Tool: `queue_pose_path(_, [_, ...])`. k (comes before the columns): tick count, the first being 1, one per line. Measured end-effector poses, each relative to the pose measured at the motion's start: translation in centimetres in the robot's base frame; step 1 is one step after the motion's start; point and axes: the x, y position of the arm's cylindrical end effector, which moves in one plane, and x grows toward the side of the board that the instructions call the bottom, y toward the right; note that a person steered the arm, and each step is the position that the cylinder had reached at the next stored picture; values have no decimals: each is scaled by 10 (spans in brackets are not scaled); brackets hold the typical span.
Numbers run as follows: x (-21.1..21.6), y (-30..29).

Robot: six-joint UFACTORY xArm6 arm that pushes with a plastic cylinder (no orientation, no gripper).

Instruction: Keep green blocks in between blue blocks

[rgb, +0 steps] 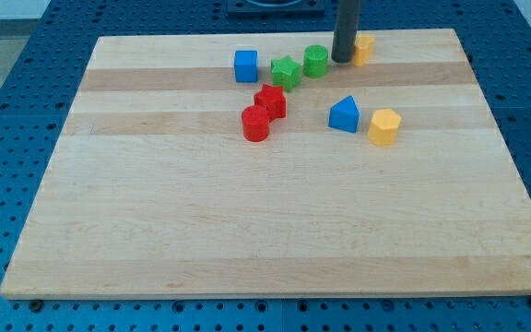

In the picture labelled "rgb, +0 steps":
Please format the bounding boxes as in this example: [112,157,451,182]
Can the red cylinder block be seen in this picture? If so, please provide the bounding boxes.
[242,105,270,142]

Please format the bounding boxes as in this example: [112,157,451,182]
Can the red star block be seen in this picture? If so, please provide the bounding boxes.
[254,84,287,122]

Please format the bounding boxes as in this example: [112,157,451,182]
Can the blue triangular prism block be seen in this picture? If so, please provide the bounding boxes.
[328,96,360,133]

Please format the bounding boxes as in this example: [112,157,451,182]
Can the light wooden board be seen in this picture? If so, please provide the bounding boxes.
[0,29,531,300]

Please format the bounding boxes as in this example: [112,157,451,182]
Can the green star block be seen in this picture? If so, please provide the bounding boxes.
[271,55,301,92]

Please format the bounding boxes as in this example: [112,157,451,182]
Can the blue cube block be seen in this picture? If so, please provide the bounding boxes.
[233,50,258,83]

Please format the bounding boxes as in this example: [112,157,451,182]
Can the green cylinder block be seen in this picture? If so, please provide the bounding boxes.
[303,44,328,78]

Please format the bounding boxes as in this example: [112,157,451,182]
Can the yellow hexagon block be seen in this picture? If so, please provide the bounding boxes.
[367,109,402,147]

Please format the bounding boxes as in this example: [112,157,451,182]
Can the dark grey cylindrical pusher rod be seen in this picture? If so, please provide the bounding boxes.
[331,0,362,64]

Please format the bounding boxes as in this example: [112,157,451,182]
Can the yellow heart block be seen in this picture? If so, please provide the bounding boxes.
[351,34,375,66]

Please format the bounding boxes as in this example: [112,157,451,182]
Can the dark robot base mount plate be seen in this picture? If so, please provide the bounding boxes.
[224,0,325,18]

